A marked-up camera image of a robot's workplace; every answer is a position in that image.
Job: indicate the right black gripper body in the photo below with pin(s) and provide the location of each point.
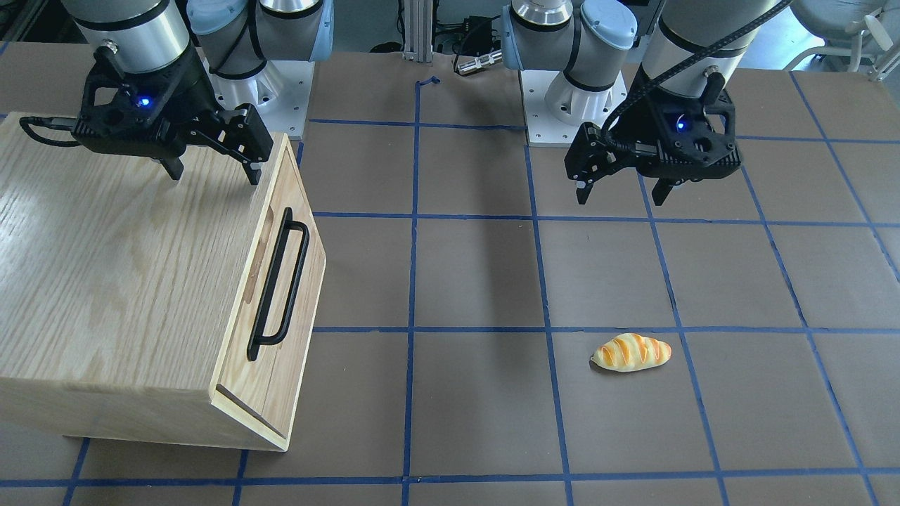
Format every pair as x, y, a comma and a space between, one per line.
184, 87

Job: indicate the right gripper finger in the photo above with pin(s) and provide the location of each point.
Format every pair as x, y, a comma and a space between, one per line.
253, 171
173, 166

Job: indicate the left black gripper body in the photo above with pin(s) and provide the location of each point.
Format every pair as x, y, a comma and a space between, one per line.
644, 117

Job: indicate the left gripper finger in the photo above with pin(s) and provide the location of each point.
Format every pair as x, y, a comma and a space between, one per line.
583, 190
662, 189

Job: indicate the wooden drawer front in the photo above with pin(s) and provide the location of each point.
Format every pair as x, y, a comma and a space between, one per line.
263, 363

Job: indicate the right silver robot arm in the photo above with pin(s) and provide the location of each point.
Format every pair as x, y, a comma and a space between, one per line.
234, 39

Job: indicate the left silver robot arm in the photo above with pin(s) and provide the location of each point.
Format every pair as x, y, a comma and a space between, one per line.
588, 41

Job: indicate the light wooden drawer cabinet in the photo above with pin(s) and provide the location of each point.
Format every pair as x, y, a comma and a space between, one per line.
119, 288

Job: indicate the toy bread loaf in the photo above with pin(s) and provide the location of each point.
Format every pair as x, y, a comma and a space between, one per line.
631, 352

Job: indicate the silver cylindrical connector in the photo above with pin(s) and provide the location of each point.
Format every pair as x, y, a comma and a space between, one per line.
478, 63

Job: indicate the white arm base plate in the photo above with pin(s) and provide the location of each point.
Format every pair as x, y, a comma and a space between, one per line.
280, 92
554, 108

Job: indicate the aluminium profile post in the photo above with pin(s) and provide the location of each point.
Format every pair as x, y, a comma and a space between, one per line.
418, 22

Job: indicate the white chair frame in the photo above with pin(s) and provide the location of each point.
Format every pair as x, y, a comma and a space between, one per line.
857, 30

